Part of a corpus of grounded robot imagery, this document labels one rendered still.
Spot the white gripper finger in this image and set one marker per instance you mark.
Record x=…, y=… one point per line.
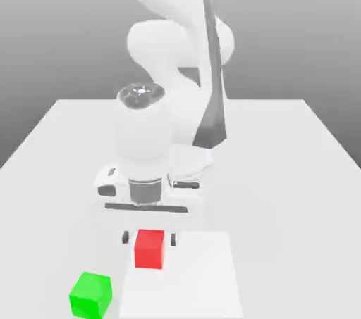
x=173, y=239
x=125, y=237

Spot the small red cube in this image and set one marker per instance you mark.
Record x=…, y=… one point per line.
x=149, y=251

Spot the small green cube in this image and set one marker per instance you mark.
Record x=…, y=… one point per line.
x=88, y=296

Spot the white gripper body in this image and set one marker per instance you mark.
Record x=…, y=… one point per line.
x=146, y=208

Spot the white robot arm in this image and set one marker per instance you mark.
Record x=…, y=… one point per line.
x=146, y=133

